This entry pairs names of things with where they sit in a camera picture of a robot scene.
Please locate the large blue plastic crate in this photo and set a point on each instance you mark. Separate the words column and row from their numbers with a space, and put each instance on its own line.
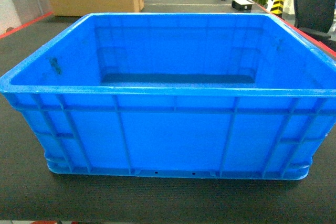
column 233, row 96

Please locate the black office chair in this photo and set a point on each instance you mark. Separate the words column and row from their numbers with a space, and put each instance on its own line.
column 314, row 17

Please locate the yellow black striped bollard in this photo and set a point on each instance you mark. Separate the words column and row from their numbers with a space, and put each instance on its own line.
column 277, row 8

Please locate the black flat box device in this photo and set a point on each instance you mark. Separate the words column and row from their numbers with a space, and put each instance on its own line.
column 242, row 5

